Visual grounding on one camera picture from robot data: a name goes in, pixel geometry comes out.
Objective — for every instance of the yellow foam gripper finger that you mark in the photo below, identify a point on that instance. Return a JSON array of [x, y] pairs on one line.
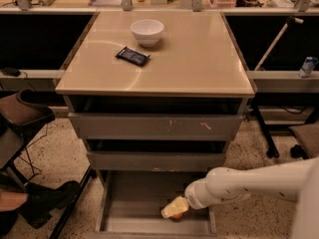
[[178, 205]]

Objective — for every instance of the orange fruit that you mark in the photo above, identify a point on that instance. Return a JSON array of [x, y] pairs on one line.
[[177, 216]]

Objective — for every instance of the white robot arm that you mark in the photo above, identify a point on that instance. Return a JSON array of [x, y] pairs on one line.
[[296, 181]]

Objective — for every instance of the bottom grey drawer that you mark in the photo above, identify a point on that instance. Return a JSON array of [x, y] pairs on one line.
[[132, 202]]

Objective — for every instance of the grey drawer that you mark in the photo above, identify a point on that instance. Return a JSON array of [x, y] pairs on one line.
[[152, 127], [132, 202], [154, 161]]

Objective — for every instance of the middle grey drawer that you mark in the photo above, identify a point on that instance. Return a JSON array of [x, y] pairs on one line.
[[154, 161]]

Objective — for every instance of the grey drawer cabinet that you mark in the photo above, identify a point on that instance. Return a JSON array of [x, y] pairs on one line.
[[193, 70]]

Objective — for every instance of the top grey drawer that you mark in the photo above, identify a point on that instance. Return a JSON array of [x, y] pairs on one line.
[[152, 127]]

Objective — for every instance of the black table leg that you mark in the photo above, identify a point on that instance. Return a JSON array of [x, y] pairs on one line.
[[272, 151]]

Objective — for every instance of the black boot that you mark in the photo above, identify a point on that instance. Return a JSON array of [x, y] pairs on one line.
[[36, 209]]

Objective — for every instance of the black office chair right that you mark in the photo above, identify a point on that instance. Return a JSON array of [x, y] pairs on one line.
[[307, 136]]

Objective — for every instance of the dark blue snack packet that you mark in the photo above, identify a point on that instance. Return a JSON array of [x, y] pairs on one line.
[[132, 56]]

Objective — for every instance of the white ceramic bowl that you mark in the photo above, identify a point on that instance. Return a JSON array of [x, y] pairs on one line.
[[147, 32]]

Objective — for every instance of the brown office chair left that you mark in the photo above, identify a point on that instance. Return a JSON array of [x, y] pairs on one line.
[[21, 120]]

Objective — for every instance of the white blue can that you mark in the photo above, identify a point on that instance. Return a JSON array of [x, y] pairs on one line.
[[308, 67]]

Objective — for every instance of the white cane stick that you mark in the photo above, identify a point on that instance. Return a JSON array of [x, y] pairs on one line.
[[289, 22]]

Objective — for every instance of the black power adapter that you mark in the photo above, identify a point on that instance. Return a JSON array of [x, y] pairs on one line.
[[10, 72]]

